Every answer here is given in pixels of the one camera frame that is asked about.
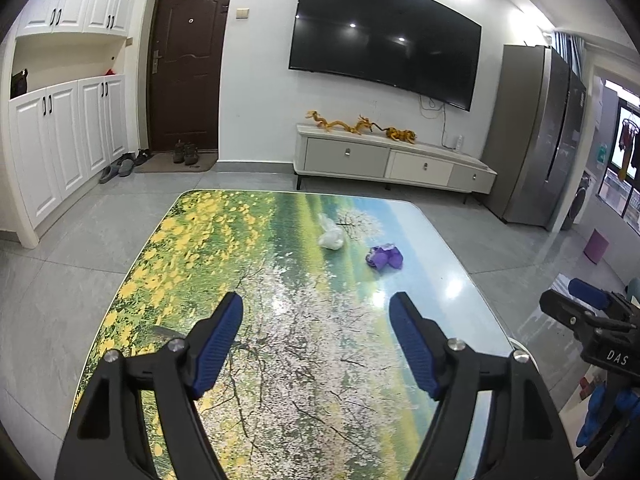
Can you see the black wall television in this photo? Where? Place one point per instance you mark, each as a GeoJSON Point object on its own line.
{"type": "Point", "coordinates": [385, 35]}

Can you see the golden tiger ornament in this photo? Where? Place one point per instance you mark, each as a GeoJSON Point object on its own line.
{"type": "Point", "coordinates": [400, 136]}

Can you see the light switch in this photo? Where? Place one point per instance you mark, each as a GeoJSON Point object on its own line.
{"type": "Point", "coordinates": [241, 13]}

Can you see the person's right hand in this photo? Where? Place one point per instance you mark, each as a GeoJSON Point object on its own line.
{"type": "Point", "coordinates": [595, 410]}

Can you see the grey curtain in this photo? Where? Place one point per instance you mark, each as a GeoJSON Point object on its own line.
{"type": "Point", "coordinates": [570, 52]}

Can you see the long golden dragon ornament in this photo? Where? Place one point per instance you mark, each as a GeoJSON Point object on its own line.
{"type": "Point", "coordinates": [330, 123]}

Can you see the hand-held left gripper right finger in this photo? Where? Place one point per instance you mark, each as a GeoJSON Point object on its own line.
{"type": "Point", "coordinates": [415, 345]}

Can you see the glass balcony door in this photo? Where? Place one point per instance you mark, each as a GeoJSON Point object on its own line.
{"type": "Point", "coordinates": [612, 195]}

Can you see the white television stand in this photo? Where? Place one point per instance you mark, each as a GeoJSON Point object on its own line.
{"type": "Point", "coordinates": [345, 155]}

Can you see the red hanging garment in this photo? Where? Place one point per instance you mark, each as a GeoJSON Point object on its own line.
{"type": "Point", "coordinates": [627, 135]}

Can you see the white plastic bag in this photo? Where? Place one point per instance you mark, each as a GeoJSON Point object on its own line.
{"type": "Point", "coordinates": [332, 239]}

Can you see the purple bin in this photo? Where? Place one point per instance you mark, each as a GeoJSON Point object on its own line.
{"type": "Point", "coordinates": [596, 246]}

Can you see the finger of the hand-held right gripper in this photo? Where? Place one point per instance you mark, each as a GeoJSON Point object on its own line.
{"type": "Point", "coordinates": [590, 294]}
{"type": "Point", "coordinates": [565, 307]}

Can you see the brown shoe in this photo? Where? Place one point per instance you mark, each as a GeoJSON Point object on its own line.
{"type": "Point", "coordinates": [178, 152]}
{"type": "Point", "coordinates": [191, 155]}

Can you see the white wall cabinet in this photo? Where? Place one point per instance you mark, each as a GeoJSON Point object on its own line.
{"type": "Point", "coordinates": [50, 150]}

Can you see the purple crumpled cloth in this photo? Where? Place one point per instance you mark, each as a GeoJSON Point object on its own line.
{"type": "Point", "coordinates": [385, 257]}

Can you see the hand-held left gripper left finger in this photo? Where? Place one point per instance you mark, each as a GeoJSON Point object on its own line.
{"type": "Point", "coordinates": [220, 340]}

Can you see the brown entrance door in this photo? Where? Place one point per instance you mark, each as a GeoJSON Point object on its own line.
{"type": "Point", "coordinates": [185, 60]}

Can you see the black handbag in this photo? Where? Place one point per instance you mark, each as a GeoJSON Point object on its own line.
{"type": "Point", "coordinates": [19, 84]}

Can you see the small golden dragon ornament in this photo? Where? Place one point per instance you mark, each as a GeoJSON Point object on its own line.
{"type": "Point", "coordinates": [364, 126]}

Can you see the brown doormat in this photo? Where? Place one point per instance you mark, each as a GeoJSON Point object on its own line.
{"type": "Point", "coordinates": [165, 166]}

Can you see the dark slipper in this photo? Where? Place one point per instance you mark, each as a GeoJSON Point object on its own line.
{"type": "Point", "coordinates": [139, 160]}
{"type": "Point", "coordinates": [147, 154]}

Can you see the grey slipper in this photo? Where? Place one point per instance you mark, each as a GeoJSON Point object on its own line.
{"type": "Point", "coordinates": [108, 174]}
{"type": "Point", "coordinates": [125, 166]}

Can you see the grey refrigerator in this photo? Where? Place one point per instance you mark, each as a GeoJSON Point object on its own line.
{"type": "Point", "coordinates": [530, 135]}

